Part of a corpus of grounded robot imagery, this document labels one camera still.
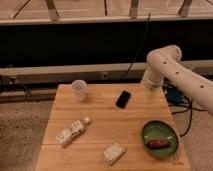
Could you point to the translucent white gripper tip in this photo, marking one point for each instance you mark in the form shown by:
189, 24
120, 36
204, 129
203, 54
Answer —
150, 93

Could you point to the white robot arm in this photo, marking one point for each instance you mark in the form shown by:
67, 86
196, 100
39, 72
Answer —
164, 63

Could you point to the green plate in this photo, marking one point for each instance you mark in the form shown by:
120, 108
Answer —
157, 130

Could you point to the red brown sausage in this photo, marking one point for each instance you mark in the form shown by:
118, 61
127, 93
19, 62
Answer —
158, 144

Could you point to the white wrapped packet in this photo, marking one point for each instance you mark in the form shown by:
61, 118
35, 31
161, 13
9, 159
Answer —
113, 152

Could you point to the plastic bottle with label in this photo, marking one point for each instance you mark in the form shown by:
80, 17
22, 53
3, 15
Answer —
72, 131

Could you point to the grey metal rail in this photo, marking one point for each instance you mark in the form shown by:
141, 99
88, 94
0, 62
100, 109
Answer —
53, 74

